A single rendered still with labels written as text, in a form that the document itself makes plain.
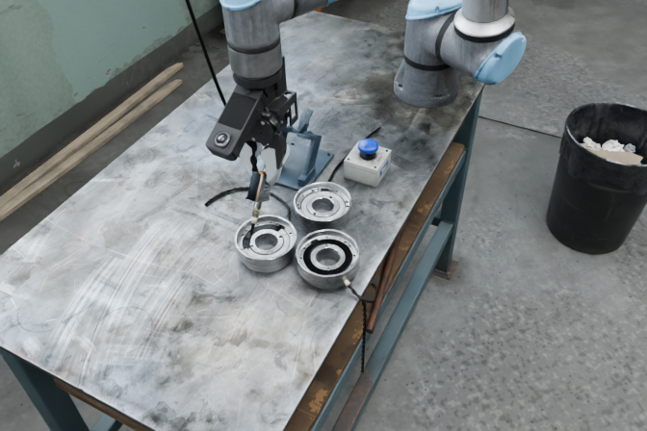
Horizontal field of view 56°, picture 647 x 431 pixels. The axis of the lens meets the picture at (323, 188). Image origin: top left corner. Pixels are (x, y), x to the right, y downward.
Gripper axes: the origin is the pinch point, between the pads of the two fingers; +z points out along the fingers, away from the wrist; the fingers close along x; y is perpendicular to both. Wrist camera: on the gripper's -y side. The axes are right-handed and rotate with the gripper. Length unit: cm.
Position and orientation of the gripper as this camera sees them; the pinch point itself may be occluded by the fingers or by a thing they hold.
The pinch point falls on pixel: (261, 179)
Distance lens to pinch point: 101.2
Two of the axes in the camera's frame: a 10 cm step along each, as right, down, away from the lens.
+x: -9.0, -2.8, 3.4
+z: 0.2, 7.4, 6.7
